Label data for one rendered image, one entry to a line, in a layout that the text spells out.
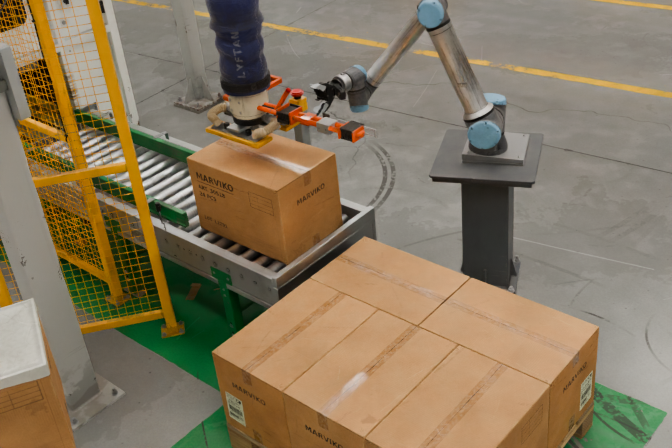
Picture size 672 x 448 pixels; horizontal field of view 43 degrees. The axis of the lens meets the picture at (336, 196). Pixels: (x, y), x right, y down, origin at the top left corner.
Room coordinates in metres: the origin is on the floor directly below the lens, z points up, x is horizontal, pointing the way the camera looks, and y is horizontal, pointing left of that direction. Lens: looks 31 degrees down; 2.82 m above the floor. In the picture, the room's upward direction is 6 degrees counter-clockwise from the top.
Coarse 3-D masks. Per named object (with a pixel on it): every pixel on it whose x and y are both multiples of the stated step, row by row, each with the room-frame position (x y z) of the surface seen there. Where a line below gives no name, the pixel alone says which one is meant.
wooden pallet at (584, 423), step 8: (592, 408) 2.60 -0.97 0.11; (584, 416) 2.55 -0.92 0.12; (592, 416) 2.60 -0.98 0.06; (576, 424) 2.51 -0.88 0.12; (584, 424) 2.55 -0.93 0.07; (232, 432) 2.69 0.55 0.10; (240, 432) 2.65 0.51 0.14; (568, 432) 2.45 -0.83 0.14; (576, 432) 2.55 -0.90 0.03; (584, 432) 2.56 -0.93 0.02; (232, 440) 2.70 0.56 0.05; (240, 440) 2.66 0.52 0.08; (248, 440) 2.62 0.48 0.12; (568, 440) 2.45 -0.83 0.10
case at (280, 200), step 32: (192, 160) 3.63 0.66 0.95; (224, 160) 3.59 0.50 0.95; (256, 160) 3.56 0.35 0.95; (288, 160) 3.52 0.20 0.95; (320, 160) 3.49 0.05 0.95; (224, 192) 3.50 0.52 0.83; (256, 192) 3.35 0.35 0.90; (288, 192) 3.30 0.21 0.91; (320, 192) 3.45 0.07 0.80; (224, 224) 3.53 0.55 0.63; (256, 224) 3.37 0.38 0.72; (288, 224) 3.28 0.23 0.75; (320, 224) 3.43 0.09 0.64; (288, 256) 3.26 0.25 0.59
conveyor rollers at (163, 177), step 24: (96, 144) 4.81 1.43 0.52; (120, 144) 4.73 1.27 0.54; (48, 168) 4.56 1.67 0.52; (144, 168) 4.40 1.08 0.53; (168, 168) 4.33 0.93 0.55; (168, 192) 4.07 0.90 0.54; (192, 192) 4.07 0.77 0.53; (192, 216) 3.83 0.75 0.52; (216, 240) 3.59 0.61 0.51; (264, 264) 3.32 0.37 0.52
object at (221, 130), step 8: (208, 128) 3.62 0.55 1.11; (216, 128) 3.60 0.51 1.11; (224, 128) 3.59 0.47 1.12; (224, 136) 3.54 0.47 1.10; (232, 136) 3.51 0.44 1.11; (240, 136) 3.49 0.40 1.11; (248, 136) 3.48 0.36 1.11; (264, 136) 3.47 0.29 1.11; (248, 144) 3.43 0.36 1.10; (256, 144) 3.40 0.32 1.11; (264, 144) 3.43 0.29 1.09
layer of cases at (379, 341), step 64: (384, 256) 3.25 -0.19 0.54; (256, 320) 2.88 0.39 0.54; (320, 320) 2.84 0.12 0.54; (384, 320) 2.79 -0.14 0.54; (448, 320) 2.75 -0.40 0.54; (512, 320) 2.70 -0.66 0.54; (576, 320) 2.66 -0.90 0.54; (256, 384) 2.54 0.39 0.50; (320, 384) 2.45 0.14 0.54; (384, 384) 2.42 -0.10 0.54; (448, 384) 2.38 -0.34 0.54; (512, 384) 2.34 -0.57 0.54; (576, 384) 2.48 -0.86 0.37
